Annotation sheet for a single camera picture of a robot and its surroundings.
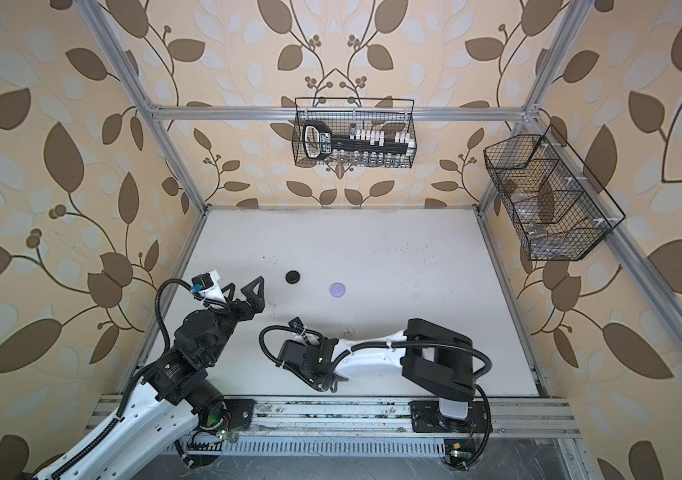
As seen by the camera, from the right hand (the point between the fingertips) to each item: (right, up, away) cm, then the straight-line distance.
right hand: (309, 355), depth 83 cm
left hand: (-13, +22, -10) cm, 27 cm away
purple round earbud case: (+7, +16, +15) cm, 23 cm away
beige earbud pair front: (+11, +5, +6) cm, 13 cm away
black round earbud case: (-8, +20, +18) cm, 28 cm away
